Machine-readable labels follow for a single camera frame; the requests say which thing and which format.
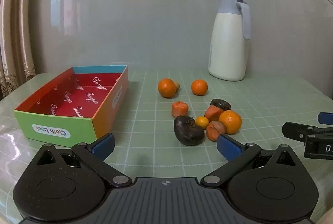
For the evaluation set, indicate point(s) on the colourful cardboard box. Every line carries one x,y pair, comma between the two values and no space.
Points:
78,99

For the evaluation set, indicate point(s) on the carrot chunk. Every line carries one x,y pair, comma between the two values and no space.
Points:
212,112
214,131
179,109

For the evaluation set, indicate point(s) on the beige satin curtain lace hem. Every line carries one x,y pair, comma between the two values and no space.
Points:
13,31

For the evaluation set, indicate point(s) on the small yellow-orange kumquat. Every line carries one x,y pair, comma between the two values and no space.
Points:
202,122

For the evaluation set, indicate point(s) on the large dark water chestnut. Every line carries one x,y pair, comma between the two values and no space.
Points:
188,131

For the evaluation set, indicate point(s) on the small brown round fruit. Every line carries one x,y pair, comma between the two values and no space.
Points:
177,85

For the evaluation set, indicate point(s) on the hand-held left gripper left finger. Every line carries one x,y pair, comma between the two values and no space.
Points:
102,146

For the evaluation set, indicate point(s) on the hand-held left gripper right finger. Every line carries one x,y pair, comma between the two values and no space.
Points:
229,147

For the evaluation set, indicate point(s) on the mandarin orange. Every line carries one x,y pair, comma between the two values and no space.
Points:
166,88
231,122
199,87

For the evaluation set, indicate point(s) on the white thermos jug grey lid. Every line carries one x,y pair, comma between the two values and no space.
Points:
229,47

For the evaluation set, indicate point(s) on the small dark water chestnut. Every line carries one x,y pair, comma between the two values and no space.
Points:
221,104

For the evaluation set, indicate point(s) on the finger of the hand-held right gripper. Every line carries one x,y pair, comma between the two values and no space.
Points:
326,119
295,131

